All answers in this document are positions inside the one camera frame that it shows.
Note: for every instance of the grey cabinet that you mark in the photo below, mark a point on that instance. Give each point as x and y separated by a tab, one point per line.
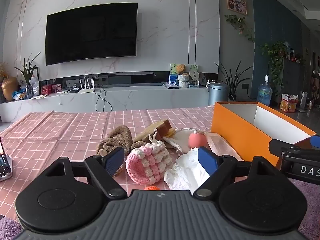
292	80

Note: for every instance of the trailing pothos plant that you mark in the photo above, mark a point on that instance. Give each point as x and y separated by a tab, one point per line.
273	55

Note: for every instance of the brown scouring sponge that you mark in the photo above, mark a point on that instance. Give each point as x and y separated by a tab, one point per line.
163	126

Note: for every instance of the orange crochet piece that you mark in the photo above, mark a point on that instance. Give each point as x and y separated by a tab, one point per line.
151	188

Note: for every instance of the phone on stand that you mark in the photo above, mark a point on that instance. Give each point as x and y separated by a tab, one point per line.
3	162

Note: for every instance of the framed wall picture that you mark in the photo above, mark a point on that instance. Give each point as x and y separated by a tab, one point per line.
237	4

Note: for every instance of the round paper fan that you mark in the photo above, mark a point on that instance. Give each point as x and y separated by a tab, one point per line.
194	73

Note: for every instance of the grey metal trash can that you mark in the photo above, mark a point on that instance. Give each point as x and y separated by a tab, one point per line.
218	93

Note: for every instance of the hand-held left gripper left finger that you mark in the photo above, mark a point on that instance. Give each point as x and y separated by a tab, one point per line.
115	158

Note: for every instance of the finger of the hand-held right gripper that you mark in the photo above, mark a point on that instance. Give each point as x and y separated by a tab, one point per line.
315	141
282	146

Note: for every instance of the pink white crochet pouch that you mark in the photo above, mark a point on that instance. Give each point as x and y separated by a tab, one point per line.
147	162

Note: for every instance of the purple fluffy rug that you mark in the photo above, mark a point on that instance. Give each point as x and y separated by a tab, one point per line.
310	205

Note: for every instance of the white crumpled tissue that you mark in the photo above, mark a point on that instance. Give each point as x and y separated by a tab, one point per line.
185	172

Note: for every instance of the orange cardboard box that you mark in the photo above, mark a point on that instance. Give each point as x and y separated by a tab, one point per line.
237	130

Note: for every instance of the red boxes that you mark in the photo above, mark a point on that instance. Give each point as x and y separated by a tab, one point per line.
51	89

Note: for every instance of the gold vase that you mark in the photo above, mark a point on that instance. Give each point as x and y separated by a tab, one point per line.
9	87

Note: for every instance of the brown fluffy towel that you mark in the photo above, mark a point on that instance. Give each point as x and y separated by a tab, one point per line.
117	137

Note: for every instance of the flat grey notebook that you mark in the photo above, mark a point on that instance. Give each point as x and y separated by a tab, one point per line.
171	86

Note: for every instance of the pink checked tablecloth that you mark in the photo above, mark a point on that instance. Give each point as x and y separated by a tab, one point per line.
62	135

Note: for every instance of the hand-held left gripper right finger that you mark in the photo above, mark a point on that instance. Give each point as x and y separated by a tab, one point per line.
207	160

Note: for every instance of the black wall television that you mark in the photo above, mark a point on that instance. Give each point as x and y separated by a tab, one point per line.
90	33

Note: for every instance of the white router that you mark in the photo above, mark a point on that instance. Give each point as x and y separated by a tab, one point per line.
86	90

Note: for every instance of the potted plant in glass vase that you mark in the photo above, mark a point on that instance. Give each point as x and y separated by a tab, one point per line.
28	75

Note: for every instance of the white plastic bag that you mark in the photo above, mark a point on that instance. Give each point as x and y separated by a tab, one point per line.
35	86

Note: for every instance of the white mesh bag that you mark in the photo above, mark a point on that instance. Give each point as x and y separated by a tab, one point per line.
220	145

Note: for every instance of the pink soft ball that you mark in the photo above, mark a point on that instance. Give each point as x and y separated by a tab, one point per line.
197	140

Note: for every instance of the green blue painted canvas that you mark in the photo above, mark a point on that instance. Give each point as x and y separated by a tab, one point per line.
172	77

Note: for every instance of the long-leaf potted plant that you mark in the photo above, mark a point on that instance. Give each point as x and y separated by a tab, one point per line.
233	80

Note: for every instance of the blue water bottle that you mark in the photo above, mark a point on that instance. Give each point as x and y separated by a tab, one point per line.
264	92

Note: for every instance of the hanging ivy plant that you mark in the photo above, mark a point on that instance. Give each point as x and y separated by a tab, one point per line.
237	22

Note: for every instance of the red yellow gift bag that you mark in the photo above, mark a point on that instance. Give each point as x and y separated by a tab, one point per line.
288	105

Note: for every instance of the black set-top box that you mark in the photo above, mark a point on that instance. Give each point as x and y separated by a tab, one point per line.
74	90

